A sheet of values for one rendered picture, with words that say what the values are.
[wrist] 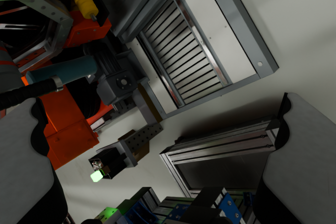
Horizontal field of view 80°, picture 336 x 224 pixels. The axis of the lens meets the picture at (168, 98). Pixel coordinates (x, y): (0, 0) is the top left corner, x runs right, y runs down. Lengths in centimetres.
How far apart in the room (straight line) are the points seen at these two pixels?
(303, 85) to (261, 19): 33
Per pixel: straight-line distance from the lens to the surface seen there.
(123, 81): 115
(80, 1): 83
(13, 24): 93
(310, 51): 97
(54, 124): 120
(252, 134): 91
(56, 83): 59
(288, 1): 96
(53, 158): 117
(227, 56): 98
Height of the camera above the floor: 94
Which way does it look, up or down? 42 degrees down
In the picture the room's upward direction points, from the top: 121 degrees counter-clockwise
